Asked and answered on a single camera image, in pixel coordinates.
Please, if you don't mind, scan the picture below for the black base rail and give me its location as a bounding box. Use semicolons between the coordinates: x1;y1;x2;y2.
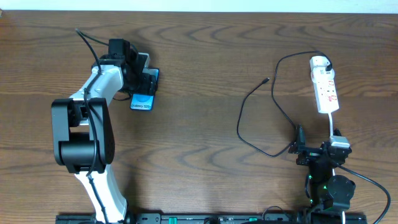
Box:
55;212;368;224

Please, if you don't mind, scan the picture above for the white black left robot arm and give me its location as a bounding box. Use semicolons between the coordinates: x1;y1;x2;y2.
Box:
51;39;159;223

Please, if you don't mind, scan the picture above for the blue Galaxy smartphone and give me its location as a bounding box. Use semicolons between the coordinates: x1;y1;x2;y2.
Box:
130;68;159;111

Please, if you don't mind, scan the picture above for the white USB charger adapter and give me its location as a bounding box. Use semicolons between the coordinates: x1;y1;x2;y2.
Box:
311;67;335;83

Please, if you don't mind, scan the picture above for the black USB charging cable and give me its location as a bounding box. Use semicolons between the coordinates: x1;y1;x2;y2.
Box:
236;50;333;158

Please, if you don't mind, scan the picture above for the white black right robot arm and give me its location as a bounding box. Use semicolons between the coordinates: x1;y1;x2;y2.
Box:
289;124;356;223

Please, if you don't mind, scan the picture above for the white power strip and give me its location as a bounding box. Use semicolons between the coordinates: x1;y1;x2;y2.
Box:
309;55;340;114

